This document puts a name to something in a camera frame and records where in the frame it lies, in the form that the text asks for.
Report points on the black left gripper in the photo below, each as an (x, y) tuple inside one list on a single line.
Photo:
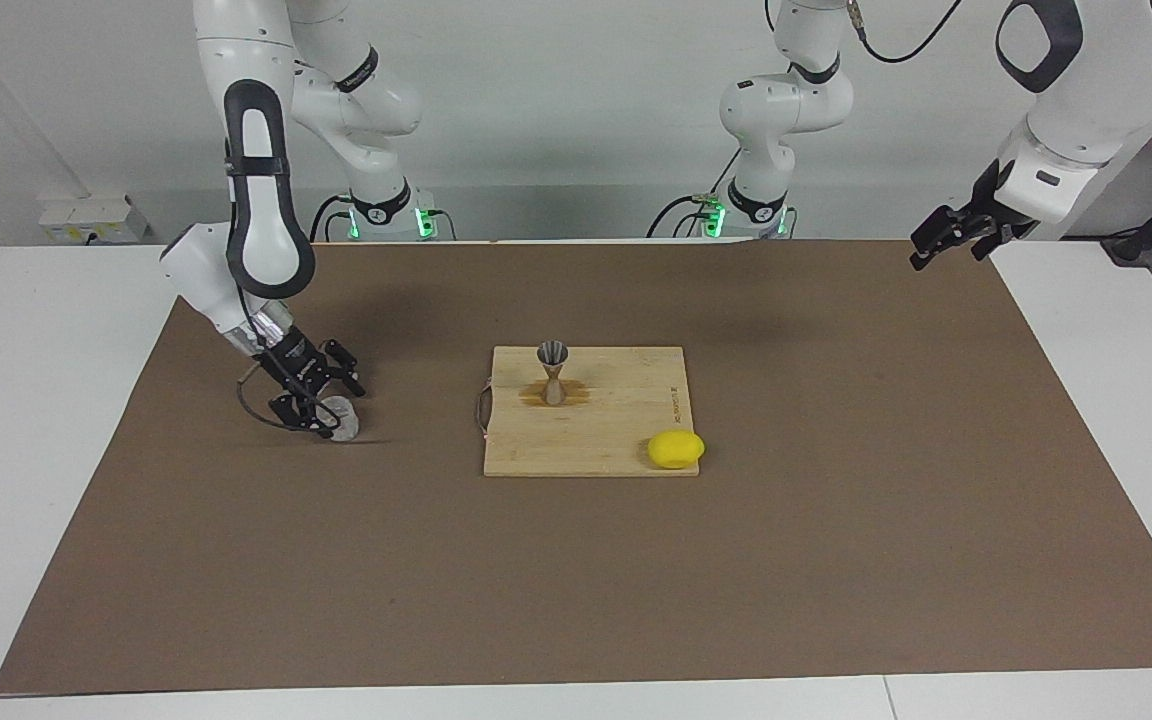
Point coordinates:
[(986, 205)]

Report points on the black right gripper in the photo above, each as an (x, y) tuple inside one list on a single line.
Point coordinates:
[(291, 362)]

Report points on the small clear glass cup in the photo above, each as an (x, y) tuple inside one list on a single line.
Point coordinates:
[(344, 420)]

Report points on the steel double jigger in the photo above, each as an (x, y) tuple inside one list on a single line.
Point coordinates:
[(553, 385)]

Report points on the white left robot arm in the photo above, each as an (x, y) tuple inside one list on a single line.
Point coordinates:
[(1086, 90)]

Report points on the white power strip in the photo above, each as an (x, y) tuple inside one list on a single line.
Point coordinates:
[(86, 215)]

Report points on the wooden cutting board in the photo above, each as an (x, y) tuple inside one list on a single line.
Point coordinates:
[(616, 420)]

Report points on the brown table mat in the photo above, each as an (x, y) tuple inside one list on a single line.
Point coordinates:
[(576, 580)]

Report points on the yellow lemon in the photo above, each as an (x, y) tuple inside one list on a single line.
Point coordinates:
[(676, 450)]

